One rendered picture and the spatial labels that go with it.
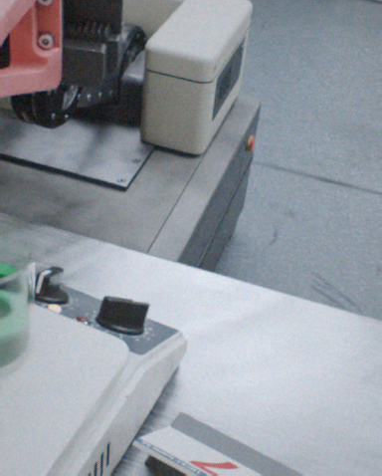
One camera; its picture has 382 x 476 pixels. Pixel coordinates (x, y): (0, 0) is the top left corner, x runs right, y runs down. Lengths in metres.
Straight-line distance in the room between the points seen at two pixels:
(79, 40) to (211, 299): 0.27
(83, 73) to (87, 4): 0.03
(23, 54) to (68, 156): 1.05
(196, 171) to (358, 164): 0.88
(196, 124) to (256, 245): 0.53
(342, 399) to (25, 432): 0.24
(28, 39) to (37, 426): 0.19
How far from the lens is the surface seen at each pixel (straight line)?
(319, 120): 2.39
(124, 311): 0.49
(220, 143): 1.51
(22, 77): 0.35
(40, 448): 0.39
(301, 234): 1.91
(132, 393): 0.45
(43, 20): 0.37
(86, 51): 0.38
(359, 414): 0.54
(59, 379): 0.42
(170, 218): 1.30
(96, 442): 0.42
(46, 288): 0.50
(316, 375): 0.56
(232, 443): 0.50
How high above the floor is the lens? 1.16
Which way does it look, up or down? 38 degrees down
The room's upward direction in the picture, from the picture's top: 7 degrees clockwise
